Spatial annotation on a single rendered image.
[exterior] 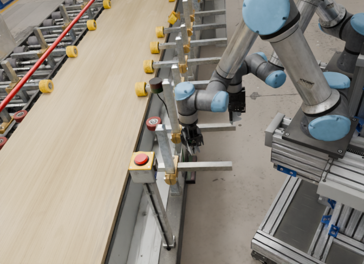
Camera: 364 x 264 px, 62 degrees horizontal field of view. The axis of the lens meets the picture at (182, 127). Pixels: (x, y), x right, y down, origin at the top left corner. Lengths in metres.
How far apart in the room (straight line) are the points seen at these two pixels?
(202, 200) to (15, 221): 1.32
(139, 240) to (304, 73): 1.01
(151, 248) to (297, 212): 0.96
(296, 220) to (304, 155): 0.74
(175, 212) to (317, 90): 0.81
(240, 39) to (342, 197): 0.66
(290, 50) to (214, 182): 1.64
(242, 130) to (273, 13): 2.02
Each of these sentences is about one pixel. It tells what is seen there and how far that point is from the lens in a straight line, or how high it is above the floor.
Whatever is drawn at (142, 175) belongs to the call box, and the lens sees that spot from 0.93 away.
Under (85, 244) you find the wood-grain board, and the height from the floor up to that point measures 0.90.
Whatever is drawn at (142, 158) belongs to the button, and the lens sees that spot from 0.92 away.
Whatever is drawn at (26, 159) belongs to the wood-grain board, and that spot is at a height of 0.90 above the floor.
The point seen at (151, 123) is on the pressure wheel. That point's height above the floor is 0.90.
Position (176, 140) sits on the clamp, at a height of 0.85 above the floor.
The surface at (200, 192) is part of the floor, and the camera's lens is 2.33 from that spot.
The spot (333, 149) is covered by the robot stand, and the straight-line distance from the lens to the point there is 1.21.
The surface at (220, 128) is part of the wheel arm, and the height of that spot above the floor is 0.85.
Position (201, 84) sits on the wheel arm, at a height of 0.95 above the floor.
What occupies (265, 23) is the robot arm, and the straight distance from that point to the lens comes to 0.83.
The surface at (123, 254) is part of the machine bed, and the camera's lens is 1.41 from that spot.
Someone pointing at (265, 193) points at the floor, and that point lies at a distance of 2.32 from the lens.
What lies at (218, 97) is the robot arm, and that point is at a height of 1.25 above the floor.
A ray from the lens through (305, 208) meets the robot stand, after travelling 2.04.
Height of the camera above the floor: 1.88
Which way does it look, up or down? 41 degrees down
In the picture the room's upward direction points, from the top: 11 degrees counter-clockwise
